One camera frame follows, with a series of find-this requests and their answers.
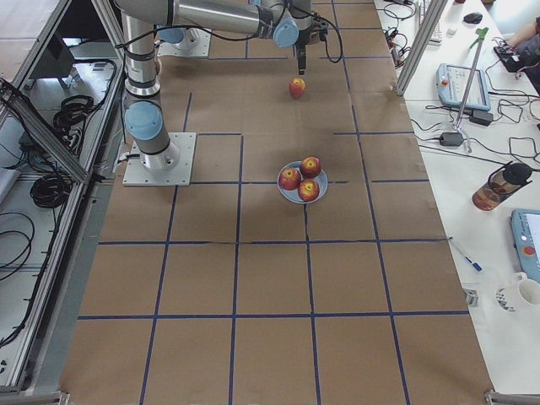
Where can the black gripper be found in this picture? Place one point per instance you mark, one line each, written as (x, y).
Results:
(300, 51)

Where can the red yellow carried apple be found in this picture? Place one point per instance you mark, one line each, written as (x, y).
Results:
(297, 87)

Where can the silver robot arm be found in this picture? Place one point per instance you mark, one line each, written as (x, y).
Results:
(287, 23)

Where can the red apple plate back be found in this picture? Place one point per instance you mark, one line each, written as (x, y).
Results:
(310, 167)

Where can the red apple plate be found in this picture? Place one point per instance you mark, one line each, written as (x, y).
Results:
(308, 190)
(289, 179)
(310, 167)

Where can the red apple plate left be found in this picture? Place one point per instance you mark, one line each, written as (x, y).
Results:
(289, 179)

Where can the light blue plate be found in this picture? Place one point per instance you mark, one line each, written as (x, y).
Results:
(292, 196)

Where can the red apple plate front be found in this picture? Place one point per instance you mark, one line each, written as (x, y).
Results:
(308, 190)

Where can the blue teach pendant upper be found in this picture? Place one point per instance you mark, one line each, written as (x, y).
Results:
(451, 83)

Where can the blue teach pendant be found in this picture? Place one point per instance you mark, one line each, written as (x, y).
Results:
(524, 224)
(451, 83)

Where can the black power adapter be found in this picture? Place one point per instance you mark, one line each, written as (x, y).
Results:
(451, 139)

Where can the black computer mouse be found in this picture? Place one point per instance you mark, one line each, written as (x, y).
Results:
(473, 18)

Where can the green tipped metal rod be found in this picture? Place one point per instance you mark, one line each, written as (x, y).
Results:
(481, 33)

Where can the glass bottle black lid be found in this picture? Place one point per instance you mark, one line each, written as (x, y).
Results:
(502, 184)

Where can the blue white pen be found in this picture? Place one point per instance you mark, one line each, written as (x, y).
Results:
(474, 264)

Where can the blue teach pendant lower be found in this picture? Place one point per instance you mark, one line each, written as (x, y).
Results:
(524, 224)

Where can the small metal clip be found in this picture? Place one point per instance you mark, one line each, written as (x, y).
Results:
(471, 297)

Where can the white mug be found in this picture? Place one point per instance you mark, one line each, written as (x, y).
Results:
(521, 294)

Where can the aluminium frame post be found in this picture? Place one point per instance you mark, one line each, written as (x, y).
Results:
(426, 28)

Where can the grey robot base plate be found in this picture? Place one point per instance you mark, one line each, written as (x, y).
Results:
(173, 167)

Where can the aluminium side frame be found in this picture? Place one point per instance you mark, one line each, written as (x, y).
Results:
(60, 80)

